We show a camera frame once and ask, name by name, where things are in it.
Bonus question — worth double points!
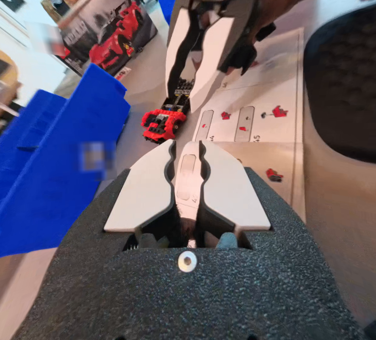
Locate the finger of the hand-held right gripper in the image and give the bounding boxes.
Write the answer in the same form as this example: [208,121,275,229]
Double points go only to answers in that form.
[189,16,235,114]
[164,7,206,99]

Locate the blue bin with black divider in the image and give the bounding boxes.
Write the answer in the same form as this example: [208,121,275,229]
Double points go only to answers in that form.
[0,62,131,258]

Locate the red and black lego car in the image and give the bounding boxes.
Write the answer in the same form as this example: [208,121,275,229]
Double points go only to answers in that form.
[141,77,196,144]

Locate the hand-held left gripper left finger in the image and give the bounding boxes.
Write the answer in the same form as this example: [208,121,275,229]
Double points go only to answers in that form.
[103,139,180,233]

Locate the black chair armrest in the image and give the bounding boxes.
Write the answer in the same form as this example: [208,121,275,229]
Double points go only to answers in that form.
[303,5,376,165]

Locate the lego instruction booklet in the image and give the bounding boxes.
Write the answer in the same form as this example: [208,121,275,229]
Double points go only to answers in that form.
[175,27,306,223]

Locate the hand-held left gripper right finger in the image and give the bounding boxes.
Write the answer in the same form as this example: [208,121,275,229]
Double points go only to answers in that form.
[199,140,271,232]

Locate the black lego set box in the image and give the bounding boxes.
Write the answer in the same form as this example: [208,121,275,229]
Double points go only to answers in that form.
[57,0,158,77]

